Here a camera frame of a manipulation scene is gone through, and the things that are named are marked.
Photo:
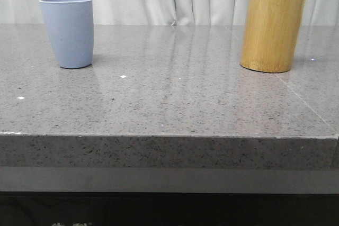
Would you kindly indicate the blue plastic cup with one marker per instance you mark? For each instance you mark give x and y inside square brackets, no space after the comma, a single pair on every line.
[70,28]

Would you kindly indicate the bamboo cylindrical holder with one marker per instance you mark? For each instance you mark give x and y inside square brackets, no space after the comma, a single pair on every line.
[271,32]

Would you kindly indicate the dark cabinet under counter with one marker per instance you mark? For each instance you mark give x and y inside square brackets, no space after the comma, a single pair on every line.
[165,196]

